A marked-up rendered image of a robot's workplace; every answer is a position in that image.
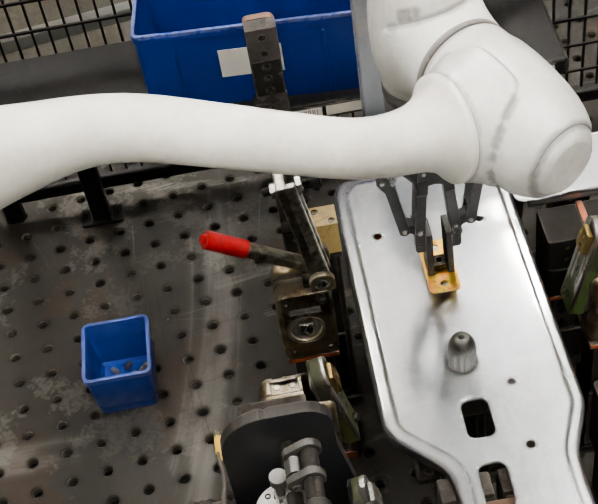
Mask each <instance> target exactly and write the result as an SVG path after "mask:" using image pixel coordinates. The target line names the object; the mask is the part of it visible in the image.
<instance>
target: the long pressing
mask: <svg viewBox="0 0 598 504"><path fill-rule="evenodd" d="M333 203H334V208H335V212H336V217H337V222H338V228H339V232H340V237H341V242H342V246H343V251H344V256H345V260H346V265H347V270H348V274H349V279H350V284H351V288H352V293H353V297H354V302H355V307H356V311H357V316H358V321H359V325H360V330H361V335H362V339H363V344H364V349H365V353H366V358H367V363H368V367H369V372H370V376H371V381H372V386H373V390H374V395H375V400H376V404H377V409H378V414H379V418H380V423H381V428H382V431H383V434H384V436H385V438H386V439H387V441H388V442H389V443H390V444H391V445H392V446H393V447H394V448H396V449H397V450H399V451H401V452H403V453H405V454H406V455H408V456H410V457H412V458H414V459H416V460H417V461H419V462H421V463H423V464H425V465H427V466H428V467H430V468H432V469H434V470H436V471H438V472H439V473H441V474H442V475H443V476H445V477H446V478H447V479H448V481H449V482H450V483H451V485H452V487H453V489H454V493H455V497H456V501H457V504H487V502H486V499H485V495H484V491H483V488H482V484H481V480H480V477H479V469H480V468H481V467H483V466H486V465H492V464H502V465H504V466H505V467H506V469H507V472H508V476H509V479H510V483H511V486H512V489H513V493H514V496H515V504H595V501H594V498H593V495H592V492H591V489H590V486H589V483H588V480H587V477H586V474H585V471H584V469H583V466H582V463H581V459H580V452H579V448H580V441H581V435H582V429H583V422H584V416H585V400H584V396H583V393H582V390H581V388H580V385H579V382H578V379H577V376H576V374H575V371H574V368H573V365H572V362H571V360H570V357H569V354H568V351H567V348H566V346H565V343H564V340H563V337H562V334H561V332H560V329H559V326H558V323H557V320H556V318H555V315H554V312H553V309H552V306H551V304H550V301H549V298H548V295H547V292H546V290H545V287H544V284H543V281H542V278H541V276H540V273H539V270H538V267H537V264H536V262H535V259H534V256H533V253H532V250H531V247H530V245H529V242H528V239H527V236H526V233H525V231H524V228H523V225H522V222H521V219H520V217H519V214H518V211H517V208H516V205H515V203H514V200H513V197H512V194H511V193H509V192H507V191H505V190H504V189H502V188H501V187H500V186H498V185H497V186H492V187H491V186H488V185H484V184H483V186H482V191H481V197H480V202H479V207H478V213H477V216H482V217H483V218H484V219H483V220H482V221H477V220H476V221H475V222H474V223H467V222H466V223H464V224H462V230H463V231H462V233H461V241H462V242H461V244H460V245H457V246H453V251H454V261H455V264H456V268H457V271H458V274H459V278H460V281H461V288H460V289H459V290H454V291H448V292H443V293H437V294H432V293H431V292H430V291H429V287H428V283H427V280H426V276H425V272H424V269H423V265H422V261H421V258H420V254H419V253H417V251H416V249H415V245H414V239H413V234H409V235H407V236H401V235H400V233H399V230H398V228H397V224H396V222H395V219H394V217H393V214H392V211H391V208H390V205H389V203H388V200H387V197H386V194H384V193H383V192H382V191H381V190H380V189H379V188H378V187H377V186H376V182H375V179H361V180H351V181H347V182H344V183H342V184H340V185H339V186H338V187H337V188H336V190H335V192H334V195H333ZM444 214H447V213H446V207H445V202H444V196H443V191H442V186H441V184H433V185H430V186H428V195H427V206H426V218H427V219H428V222H429V226H430V229H431V233H432V238H433V240H438V239H442V229H441V217H440V215H444ZM377 234H379V235H381V236H382V237H381V238H380V239H374V236H375V235H377ZM459 331H464V332H467V333H469V334H470V335H471V336H472V337H473V339H474V341H475V344H476V360H477V365H476V367H475V369H474V370H473V371H471V372H469V373H466V374H459V373H456V372H454V371H452V370H451V369H450V368H449V365H448V343H449V340H450V338H451V336H452V335H453V334H454V333H456V332H459ZM508 379H514V380H515V381H516V382H515V384H513V385H510V384H508V382H507V381H508ZM475 400H483V401H485V402H486V403H487V404H488V407H489V410H490V414H491V417H492V421H493V424H494V427H495V432H494V434H492V435H490V436H486V437H481V438H472V437H470V436H469V435H468V432H467V429H466V425H465V421H464V418H463V414H462V410H461V407H462V405H463V404H464V403H466V402H470V401H475ZM528 441H534V442H535V446H534V447H533V448H529V447H528V446H527V445H526V443H527V442H528Z"/></svg>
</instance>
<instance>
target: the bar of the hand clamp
mask: <svg viewBox="0 0 598 504"><path fill-rule="evenodd" d="M272 176H273V181H274V182H271V183H268V187H267V188H264V189H261V191H262V195H263V197H264V198H266V197H269V196H272V199H276V198H278V200H279V202H280V204H281V207H282V209H283V212H284V214H285V216H286V219H287V221H288V223H289V226H290V228H291V231H292V233H293V235H294V238H295V240H296V242H297V245H298V247H299V249H300V252H301V254H302V257H303V259H304V261H305V264H306V266H307V268H308V271H309V273H310V276H311V275H313V274H314V273H316V272H321V271H329V268H331V265H330V262H329V259H328V257H327V254H326V252H325V249H324V247H323V244H322V242H321V239H320V237H319V234H318V232H317V229H316V227H315V224H314V222H313V219H312V217H311V214H310V212H309V209H308V207H307V204H306V202H305V199H304V197H303V194H302V192H301V191H303V190H304V187H303V186H306V185H310V186H311V189H312V190H313V189H314V190H315V192H316V191H320V190H321V187H323V184H322V179H321V178H316V177H305V176H304V177H300V176H293V175H283V174H272ZM326 262H327V263H326ZM329 272H330V271H329Z"/></svg>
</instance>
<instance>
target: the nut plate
mask: <svg viewBox="0 0 598 504"><path fill-rule="evenodd" d="M433 246H437V247H438V249H437V250H433V254H434V270H435V275H432V276H428V272H427V269H426V265H425V261H424V256H423V252H421V253H419V254H420V258H421V261H422V265H423V269H424V272H425V276H426V280H427V283H428V287H429V291H430V292H431V293H432V294H437V293H443V292H448V291H454V290H459V289H460V288H461V281H460V278H459V274H458V271H457V268H456V264H455V261H454V264H455V271H453V272H449V271H448V268H447V261H446V258H445V254H444V253H443V241H442V239H438V240H433ZM443 281H446V282H448V285H447V286H442V285H441V284H440V283H441V282H443Z"/></svg>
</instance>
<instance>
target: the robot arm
mask: <svg viewBox="0 0 598 504"><path fill-rule="evenodd" d="M367 23H368V32H369V40H370V47H371V51H372V56H373V60H374V63H375V66H376V68H377V70H378V71H379V73H380V76H381V87H382V92H383V96H384V106H385V113H384V114H380V115H376V116H368V117H356V118H344V117H329V116H320V115H312V114H304V113H296V112H289V111H281V110H274V109H266V108H258V107H251V106H243V105H236V104H228V103H221V102H213V101H205V100H198V99H190V98H182V97H174V96H165V95H154V94H138V93H107V94H90V95H79V96H70V97H62V98H54V99H47V100H40V101H33V102H25V103H17V104H8V105H0V210H1V209H3V208H5V207H6V206H8V205H10V204H12V203H14V202H16V201H17V200H19V199H21V198H23V197H25V196H27V195H29V194H31V193H33V192H35V191H37V190H39V189H41V188H43V187H45V186H47V185H49V184H51V183H53V182H55V181H58V180H60V179H62V178H64V177H66V176H69V175H71V174H74V173H76V172H79V171H82V170H85V169H89V168H92V167H97V166H101V165H107V164H115V163H129V162H145V163H165V164H176V165H187V166H198V167H209V168H219V169H230V170H240V171H251V172H262V173H272V174H283V175H293V176H305V177H316V178H329V179H352V180H361V179H375V182H376V186H377V187H378V188H379V189H380V190H381V191H382V192H383V193H384V194H386V197H387V200H388V203H389V205H390V208H391V211H392V214H393V217H394V219H395V222H396V224H397V228H398V230H399V233H400V235H401V236H407V235H409V234H413V239H414V245H415V249H416V251H417V253H421V252H423V256H424V261H425V265H426V269H427V272H428V276H432V275H435V270H434V254H433V238H432V233H431V229H430V226H429V222H428V219H427V218H426V206H427V195H428V186H430V185H433V184H441V186H442V191H443V196H444V202H445V207H446V213H447V214H444V215H440V217H441V229H442V241H443V253H444V254H445V258H446V261H447V268H448V271H449V272H453V271H455V264H454V251H453V246H457V245H460V244H461V242H462V241H461V233H462V231H463V230H462V224H464V223H466V222H467V223H474V222H475V221H476V218H477V213H478V207H479V202H480V197H481V191H482V186H483V184H484V185H488V186H491V187H492V186H497V185H498V186H500V187H501V188H502V189H504V190H505V191H507V192H509V193H512V194H515V195H519V196H524V197H531V198H545V197H548V196H551V195H553V194H557V193H559V192H562V191H563V190H565V189H566V188H568V187H569V186H570V185H572V184H573V183H574V182H575V181H576V180H577V178H578V177H579V176H580V175H581V173H582V172H583V171H584V169H585V167H586V165H587V164H588V161H589V159H590V156H591V152H592V134H591V130H592V124H591V121H590V118H589V116H588V113H587V111H586V109H585V107H584V105H583V104H582V102H581V100H580V99H579V97H578V96H577V94H576V93H575V91H574V90H573V89H572V88H571V86H570V85H569V84H568V83H567V82H566V80H565V79H564V78H563V77H562V76H561V75H560V74H559V73H558V72H557V71H556V70H555V69H554V68H553V67H552V66H551V65H550V64H549V63H548V62H547V61H546V60H545V59H544V58H543V57H542V56H540V55H539V54H538V53H537V52H536V51H535V50H533V49H532V48H531V47H529V46H528V45H527V44H525V43H524V42H523V41H521V40H520V39H518V38H516V37H514V36H512V35H510V34H509V33H508V32H506V31H505V30H504V29H502V28H501V27H500V26H499V25H498V24H497V22H496V21H495V20H494V19H493V17H492V16H491V14H490V13H489V11H488V10H487V8H486V6H485V4H484V2H483V0H367ZM397 176H403V177H404V178H406V179H407V180H408V181H410V182H411V183H412V214H411V215H410V217H411V218H406V215H405V212H404V209H403V207H402V204H401V201H400V198H399V195H398V192H397V189H396V186H395V182H396V181H397V178H396V177H397ZM461 183H465V188H464V194H463V200H462V207H461V208H459V209H458V204H457V198H456V193H455V184H461ZM447 216H448V217H447Z"/></svg>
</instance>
